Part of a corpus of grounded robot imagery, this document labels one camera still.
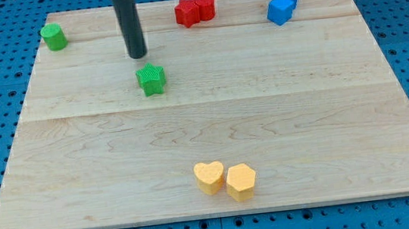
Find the yellow heart block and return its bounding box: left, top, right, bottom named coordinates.
left=193, top=161, right=224, bottom=196

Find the yellow hexagon block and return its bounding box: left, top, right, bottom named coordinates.
left=226, top=163, right=256, bottom=202

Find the green star block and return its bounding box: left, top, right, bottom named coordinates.
left=136, top=62, right=166, bottom=97

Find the light wooden board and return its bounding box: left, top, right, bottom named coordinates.
left=0, top=0, right=409, bottom=229

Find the red cylinder block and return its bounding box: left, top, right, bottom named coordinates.
left=195, top=0, right=216, bottom=21

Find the front blue cube block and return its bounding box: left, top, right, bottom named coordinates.
left=267, top=0, right=295, bottom=26

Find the red star block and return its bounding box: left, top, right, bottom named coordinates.
left=174, top=0, right=201, bottom=28

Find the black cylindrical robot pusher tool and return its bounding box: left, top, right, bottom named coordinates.
left=112, top=0, right=148, bottom=59

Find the green cylinder block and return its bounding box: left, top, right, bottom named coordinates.
left=40, top=23, right=68, bottom=51

